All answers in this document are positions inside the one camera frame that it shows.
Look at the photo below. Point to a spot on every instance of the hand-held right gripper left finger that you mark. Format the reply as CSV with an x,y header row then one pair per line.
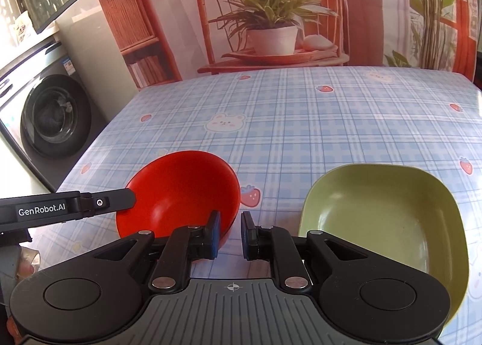
x,y
214,235

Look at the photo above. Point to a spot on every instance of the green square plate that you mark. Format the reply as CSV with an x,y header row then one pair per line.
x,y
376,213

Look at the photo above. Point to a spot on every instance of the grey washing machine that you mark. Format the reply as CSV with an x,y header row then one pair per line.
x,y
56,119

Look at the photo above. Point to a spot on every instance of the red plastic bowl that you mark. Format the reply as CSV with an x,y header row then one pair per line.
x,y
180,186

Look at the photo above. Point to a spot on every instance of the printed carton box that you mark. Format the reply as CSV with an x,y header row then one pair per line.
x,y
23,30

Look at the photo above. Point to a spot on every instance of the printed room backdrop cloth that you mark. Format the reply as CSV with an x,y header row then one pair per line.
x,y
180,9

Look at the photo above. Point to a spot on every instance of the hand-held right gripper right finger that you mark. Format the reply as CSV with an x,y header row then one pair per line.
x,y
247,237

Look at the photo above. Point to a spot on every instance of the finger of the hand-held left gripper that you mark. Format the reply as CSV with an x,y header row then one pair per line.
x,y
109,202

